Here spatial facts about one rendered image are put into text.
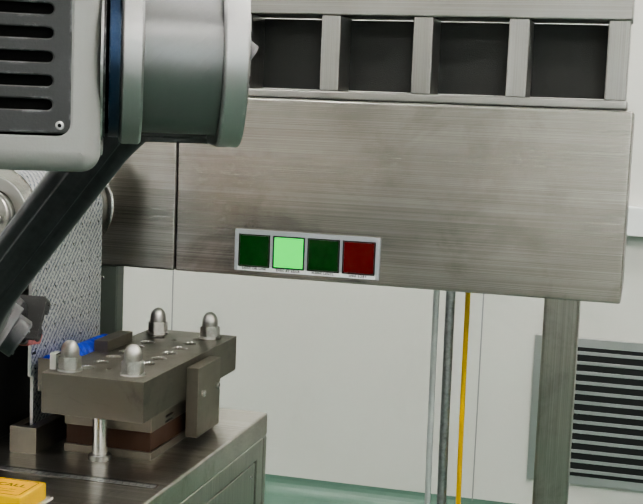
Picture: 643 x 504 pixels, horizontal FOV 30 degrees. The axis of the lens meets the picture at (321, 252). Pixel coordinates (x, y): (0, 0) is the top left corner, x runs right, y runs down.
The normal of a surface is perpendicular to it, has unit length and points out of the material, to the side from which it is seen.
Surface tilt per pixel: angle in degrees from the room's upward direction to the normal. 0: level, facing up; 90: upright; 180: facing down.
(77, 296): 90
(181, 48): 90
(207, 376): 90
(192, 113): 139
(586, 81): 90
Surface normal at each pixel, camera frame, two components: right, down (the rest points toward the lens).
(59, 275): 0.96, 0.07
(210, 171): -0.26, 0.10
